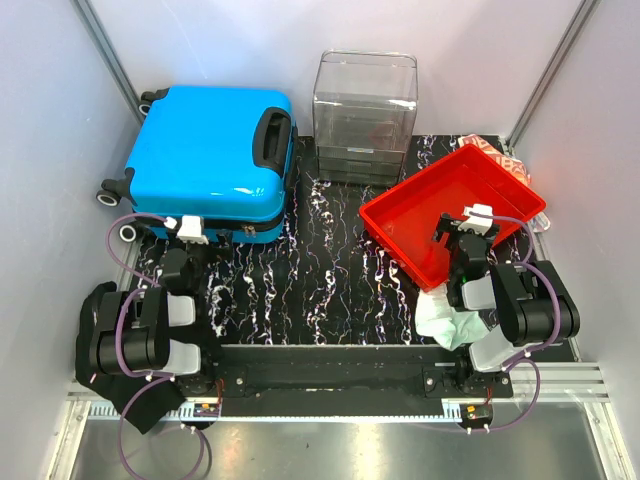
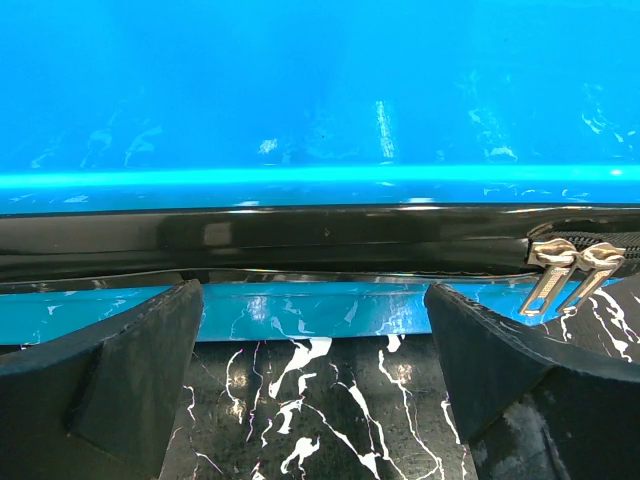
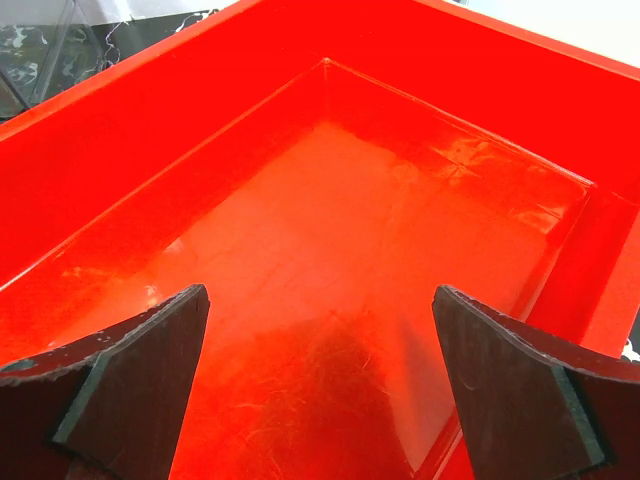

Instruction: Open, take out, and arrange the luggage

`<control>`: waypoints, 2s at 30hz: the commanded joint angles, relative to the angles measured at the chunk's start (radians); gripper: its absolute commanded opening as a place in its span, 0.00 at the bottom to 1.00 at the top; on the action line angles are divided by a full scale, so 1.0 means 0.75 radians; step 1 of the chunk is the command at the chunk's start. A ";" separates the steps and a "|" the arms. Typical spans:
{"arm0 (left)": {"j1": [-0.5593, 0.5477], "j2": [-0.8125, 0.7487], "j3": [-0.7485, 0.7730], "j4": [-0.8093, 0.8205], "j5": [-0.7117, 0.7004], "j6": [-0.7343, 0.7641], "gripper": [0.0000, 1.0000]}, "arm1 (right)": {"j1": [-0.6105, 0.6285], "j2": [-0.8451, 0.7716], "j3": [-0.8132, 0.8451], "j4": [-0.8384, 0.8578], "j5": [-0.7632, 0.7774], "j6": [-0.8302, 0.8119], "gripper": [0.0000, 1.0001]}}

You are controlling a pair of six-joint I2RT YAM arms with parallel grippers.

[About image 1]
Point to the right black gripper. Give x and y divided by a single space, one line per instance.
448 225

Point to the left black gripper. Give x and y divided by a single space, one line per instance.
196 245

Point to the red plastic tray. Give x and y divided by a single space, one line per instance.
403 220

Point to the blue hard-shell suitcase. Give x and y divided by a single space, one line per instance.
226 154

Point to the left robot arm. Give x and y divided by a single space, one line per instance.
161 329

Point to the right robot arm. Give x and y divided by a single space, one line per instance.
500 313

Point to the white mint cloth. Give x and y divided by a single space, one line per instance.
449 328

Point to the orange white printed bag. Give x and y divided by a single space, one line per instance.
512 165

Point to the black cloth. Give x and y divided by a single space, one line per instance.
109 364

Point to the black marble pattern mat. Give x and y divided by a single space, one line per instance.
324 281

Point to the clear plastic drawer organizer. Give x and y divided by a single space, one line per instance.
364 111

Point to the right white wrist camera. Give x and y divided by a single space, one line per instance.
477 218

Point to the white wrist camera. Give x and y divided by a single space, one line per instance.
191 230
477 218

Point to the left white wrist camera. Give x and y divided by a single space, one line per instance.
191 230

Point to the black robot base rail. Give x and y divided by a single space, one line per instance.
335 382

